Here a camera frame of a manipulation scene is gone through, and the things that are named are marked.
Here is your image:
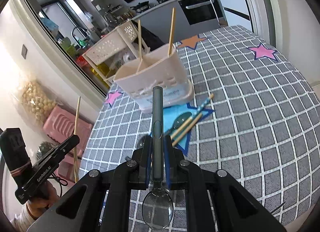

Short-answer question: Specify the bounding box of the blue patterned bamboo chopstick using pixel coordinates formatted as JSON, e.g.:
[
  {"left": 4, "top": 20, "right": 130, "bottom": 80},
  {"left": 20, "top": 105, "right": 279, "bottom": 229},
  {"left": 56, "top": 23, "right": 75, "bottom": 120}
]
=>
[{"left": 171, "top": 93, "right": 214, "bottom": 139}]

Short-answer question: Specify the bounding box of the dark grey steel spoon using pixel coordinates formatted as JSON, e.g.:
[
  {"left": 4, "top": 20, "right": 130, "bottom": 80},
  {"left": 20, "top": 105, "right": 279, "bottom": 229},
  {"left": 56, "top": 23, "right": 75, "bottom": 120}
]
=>
[{"left": 142, "top": 86, "right": 174, "bottom": 231}]

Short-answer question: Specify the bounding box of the kitchen faucet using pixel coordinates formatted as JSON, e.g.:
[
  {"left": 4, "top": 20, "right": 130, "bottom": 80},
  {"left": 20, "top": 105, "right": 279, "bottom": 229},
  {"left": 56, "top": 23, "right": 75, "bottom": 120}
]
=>
[{"left": 71, "top": 27, "right": 91, "bottom": 49}]

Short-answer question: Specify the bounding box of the person's left hand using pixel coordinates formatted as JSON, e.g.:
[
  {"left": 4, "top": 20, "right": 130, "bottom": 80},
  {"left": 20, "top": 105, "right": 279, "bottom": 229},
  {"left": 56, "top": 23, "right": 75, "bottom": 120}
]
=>
[{"left": 26, "top": 181, "right": 60, "bottom": 220}]

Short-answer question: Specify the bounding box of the pink plastic stool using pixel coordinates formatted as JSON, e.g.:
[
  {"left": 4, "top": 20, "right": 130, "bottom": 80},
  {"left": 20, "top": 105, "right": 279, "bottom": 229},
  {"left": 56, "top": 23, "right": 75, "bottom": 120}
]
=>
[{"left": 43, "top": 105, "right": 93, "bottom": 183}]

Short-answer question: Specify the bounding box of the bag of round snacks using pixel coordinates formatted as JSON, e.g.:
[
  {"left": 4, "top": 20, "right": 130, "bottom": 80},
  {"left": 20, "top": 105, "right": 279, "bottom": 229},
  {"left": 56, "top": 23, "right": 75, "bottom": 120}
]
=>
[{"left": 21, "top": 81, "right": 57, "bottom": 126}]

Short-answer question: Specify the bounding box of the beige plastic utensil holder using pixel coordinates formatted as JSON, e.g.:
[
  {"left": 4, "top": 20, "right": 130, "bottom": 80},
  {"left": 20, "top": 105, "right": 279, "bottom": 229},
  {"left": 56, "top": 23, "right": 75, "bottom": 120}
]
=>
[{"left": 113, "top": 44, "right": 194, "bottom": 113}]

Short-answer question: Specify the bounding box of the grey checked star tablecloth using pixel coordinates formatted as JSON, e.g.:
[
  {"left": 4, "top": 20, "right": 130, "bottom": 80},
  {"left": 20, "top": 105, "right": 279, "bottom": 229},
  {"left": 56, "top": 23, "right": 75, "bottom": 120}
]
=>
[{"left": 79, "top": 25, "right": 319, "bottom": 231}]

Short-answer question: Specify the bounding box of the beige plastic storage rack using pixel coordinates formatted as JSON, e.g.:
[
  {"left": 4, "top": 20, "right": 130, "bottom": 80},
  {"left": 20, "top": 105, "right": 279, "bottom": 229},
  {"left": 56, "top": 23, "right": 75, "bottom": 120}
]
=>
[{"left": 82, "top": 20, "right": 150, "bottom": 86}]

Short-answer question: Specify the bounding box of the black built-in oven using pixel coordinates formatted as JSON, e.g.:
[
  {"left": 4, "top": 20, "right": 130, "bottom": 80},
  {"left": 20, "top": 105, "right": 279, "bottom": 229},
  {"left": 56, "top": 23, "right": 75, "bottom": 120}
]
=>
[{"left": 179, "top": 0, "right": 223, "bottom": 25}]

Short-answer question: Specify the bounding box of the black wok on stove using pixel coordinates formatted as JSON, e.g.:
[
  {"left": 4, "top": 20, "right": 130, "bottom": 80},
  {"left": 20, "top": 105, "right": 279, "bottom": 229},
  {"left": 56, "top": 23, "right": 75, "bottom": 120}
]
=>
[{"left": 130, "top": 1, "right": 150, "bottom": 14}]

